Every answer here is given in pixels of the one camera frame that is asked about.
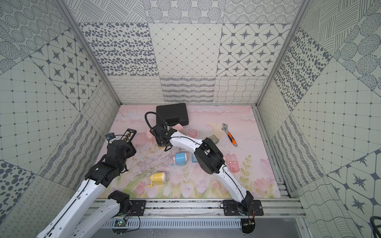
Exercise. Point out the black charging board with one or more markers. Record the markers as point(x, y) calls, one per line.
point(129, 135)

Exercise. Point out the black plastic tool case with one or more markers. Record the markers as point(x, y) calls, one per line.
point(172, 114)

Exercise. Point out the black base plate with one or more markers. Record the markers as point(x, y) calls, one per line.
point(233, 208)
point(137, 207)

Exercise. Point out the pink transparent tray back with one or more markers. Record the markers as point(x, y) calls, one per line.
point(192, 133)

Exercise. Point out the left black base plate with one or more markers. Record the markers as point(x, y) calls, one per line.
point(137, 207)

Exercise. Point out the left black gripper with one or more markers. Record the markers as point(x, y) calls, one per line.
point(124, 140)

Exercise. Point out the pink pencil sharpener back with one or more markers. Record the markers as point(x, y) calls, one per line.
point(179, 128)

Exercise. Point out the pink pencil sharpener front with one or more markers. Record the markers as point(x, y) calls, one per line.
point(150, 137)

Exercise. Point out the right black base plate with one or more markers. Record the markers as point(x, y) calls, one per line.
point(233, 208)

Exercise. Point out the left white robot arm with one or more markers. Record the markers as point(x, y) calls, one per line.
point(68, 224)

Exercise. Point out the blue transparent tray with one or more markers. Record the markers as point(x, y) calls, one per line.
point(194, 159)

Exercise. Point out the blue pencil sharpener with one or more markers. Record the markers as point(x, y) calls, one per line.
point(180, 159)

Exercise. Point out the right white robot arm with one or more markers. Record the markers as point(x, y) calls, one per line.
point(210, 159)

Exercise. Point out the aluminium mounting rail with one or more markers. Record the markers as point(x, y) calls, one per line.
point(202, 213)

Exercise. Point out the pink pencil sharpener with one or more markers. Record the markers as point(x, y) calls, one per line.
point(179, 128)
point(150, 137)

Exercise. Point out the yellow pencil sharpener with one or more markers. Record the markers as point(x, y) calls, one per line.
point(157, 179)

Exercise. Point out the grey transparent tray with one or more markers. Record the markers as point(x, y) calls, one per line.
point(214, 139)

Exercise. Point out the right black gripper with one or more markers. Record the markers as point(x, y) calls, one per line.
point(158, 143)

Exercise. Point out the orange handled adjustable wrench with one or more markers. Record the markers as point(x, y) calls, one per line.
point(231, 138)

